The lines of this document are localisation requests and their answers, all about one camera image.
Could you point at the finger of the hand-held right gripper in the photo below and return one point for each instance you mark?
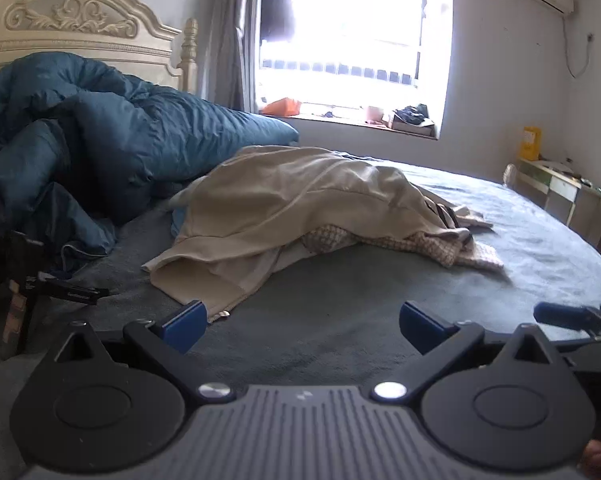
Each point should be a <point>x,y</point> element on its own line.
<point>555,313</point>

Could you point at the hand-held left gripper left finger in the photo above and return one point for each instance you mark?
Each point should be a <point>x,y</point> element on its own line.
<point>183,322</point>

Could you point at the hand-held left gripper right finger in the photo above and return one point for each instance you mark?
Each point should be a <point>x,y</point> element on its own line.
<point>423,327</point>

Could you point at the beige zip jacket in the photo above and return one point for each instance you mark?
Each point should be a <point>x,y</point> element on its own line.
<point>280,195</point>

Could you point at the dark crumpled clothes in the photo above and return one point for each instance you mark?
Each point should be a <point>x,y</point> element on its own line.
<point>410,114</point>

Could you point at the dark hanging clothes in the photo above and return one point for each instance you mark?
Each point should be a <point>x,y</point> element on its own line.
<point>278,5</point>

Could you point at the person's right hand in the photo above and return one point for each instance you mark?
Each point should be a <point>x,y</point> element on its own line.
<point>595,456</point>

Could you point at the houndstooth knit sweater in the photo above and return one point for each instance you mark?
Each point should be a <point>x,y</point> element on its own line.
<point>430,250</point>

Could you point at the grey fleece bed sheet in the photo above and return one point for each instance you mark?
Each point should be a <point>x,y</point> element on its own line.
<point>330,320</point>

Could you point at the pale desk with drawers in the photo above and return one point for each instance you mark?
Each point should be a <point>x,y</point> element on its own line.
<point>560,195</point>

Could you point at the cream bedpost finial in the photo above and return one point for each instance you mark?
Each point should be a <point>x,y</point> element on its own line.
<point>509,175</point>

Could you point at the black metal stand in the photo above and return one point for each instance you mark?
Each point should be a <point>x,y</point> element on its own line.
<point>20,270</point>

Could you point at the yellow box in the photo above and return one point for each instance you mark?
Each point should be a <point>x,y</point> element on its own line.
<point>529,142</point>

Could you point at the flat pale box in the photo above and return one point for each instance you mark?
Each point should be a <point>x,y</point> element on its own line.
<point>415,130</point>

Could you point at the blue duvet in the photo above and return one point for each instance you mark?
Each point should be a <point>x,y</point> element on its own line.
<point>105,135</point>

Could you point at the pink pot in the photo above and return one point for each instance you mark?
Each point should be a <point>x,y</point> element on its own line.
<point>374,114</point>

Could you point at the orange bag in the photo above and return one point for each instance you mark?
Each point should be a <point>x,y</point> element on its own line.
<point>280,106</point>

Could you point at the grey curtain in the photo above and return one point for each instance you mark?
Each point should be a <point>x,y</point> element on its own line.
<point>225,35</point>

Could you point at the bright window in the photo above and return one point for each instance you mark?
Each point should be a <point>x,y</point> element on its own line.
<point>355,35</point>

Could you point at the cream carved headboard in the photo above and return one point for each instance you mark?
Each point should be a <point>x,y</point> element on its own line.
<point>80,15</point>

